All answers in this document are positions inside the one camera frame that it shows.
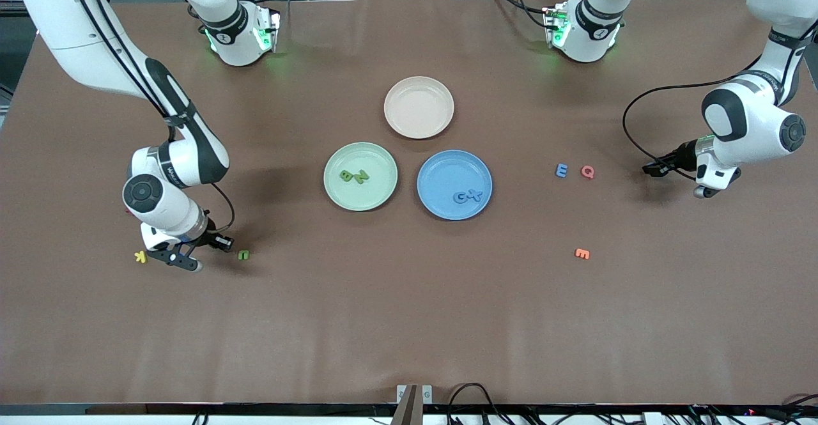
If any green plate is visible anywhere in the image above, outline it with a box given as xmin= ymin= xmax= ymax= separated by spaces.
xmin=323 ymin=142 xmax=399 ymax=212

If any brown table cover sheet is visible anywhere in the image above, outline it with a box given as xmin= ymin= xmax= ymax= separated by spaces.
xmin=0 ymin=0 xmax=818 ymax=406

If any blue plate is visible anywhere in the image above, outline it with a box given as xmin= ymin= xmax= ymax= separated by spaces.
xmin=417 ymin=150 xmax=493 ymax=221

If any beige plate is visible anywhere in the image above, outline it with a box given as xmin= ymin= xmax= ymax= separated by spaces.
xmin=383 ymin=76 xmax=456 ymax=139

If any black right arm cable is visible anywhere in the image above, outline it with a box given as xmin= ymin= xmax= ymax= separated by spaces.
xmin=64 ymin=0 xmax=236 ymax=233

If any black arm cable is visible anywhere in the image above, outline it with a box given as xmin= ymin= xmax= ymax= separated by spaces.
xmin=622 ymin=61 xmax=783 ymax=182
xmin=64 ymin=0 xmax=236 ymax=233

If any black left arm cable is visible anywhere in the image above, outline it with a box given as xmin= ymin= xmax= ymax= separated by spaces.
xmin=622 ymin=61 xmax=783 ymax=182

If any black base cable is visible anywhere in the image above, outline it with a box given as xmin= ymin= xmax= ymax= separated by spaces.
xmin=489 ymin=0 xmax=552 ymax=29

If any brown post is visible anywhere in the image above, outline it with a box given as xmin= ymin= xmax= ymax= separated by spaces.
xmin=391 ymin=385 xmax=417 ymax=425

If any grey metal bracket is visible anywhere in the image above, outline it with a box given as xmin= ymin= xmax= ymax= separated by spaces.
xmin=396 ymin=384 xmax=433 ymax=406

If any black cable loop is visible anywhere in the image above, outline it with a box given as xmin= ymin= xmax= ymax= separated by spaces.
xmin=446 ymin=383 xmax=496 ymax=425

